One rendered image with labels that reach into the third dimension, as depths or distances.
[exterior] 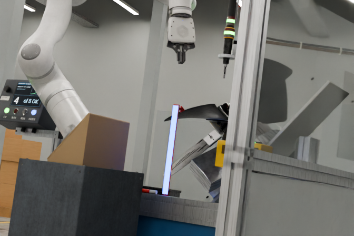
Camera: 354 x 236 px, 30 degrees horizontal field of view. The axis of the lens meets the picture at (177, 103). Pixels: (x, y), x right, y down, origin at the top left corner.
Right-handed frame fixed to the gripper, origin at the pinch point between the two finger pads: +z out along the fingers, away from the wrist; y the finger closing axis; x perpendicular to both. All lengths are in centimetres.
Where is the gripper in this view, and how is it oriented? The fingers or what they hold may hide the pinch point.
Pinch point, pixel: (180, 58)
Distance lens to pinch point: 244.0
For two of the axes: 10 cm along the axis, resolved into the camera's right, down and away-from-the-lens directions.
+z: 0.2, 9.8, -2.0
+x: -2.6, 2.0, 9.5
